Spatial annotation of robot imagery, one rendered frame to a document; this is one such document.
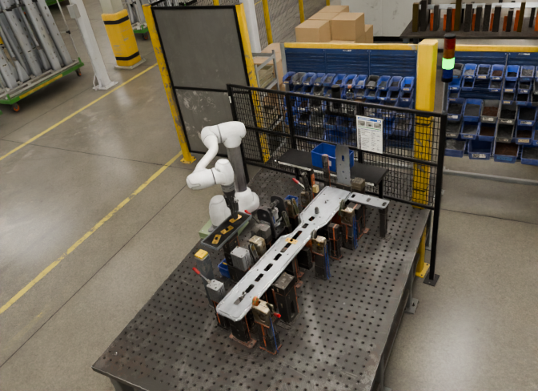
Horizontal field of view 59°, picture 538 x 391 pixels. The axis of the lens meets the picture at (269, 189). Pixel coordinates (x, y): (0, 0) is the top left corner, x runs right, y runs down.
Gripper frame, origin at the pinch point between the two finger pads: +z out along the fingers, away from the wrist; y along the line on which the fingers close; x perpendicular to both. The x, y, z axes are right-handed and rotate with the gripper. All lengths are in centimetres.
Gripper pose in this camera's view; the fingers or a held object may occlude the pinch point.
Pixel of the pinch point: (234, 214)
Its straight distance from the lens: 314.9
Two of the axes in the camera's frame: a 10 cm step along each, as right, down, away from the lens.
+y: 6.9, 3.2, -6.4
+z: 1.4, 8.2, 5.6
